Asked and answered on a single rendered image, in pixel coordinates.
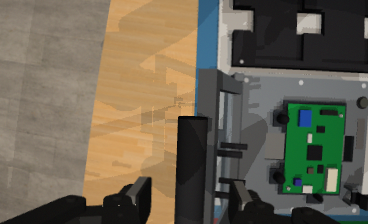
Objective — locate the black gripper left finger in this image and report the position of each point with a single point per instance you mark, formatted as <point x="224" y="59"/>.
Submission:
<point x="119" y="208"/>

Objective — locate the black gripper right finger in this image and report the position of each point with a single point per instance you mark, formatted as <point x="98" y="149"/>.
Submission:
<point x="241" y="208"/>

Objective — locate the green circuit board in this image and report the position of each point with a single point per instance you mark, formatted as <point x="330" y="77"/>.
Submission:
<point x="313" y="152"/>

